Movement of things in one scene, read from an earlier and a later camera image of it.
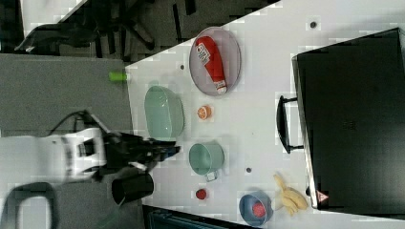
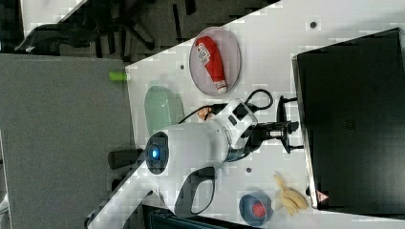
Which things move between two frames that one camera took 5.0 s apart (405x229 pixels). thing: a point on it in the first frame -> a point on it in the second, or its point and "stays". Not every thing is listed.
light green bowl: (163, 113) stays
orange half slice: (203, 112) stays
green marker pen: (117, 75) stays
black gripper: (124, 148) -> (265, 131)
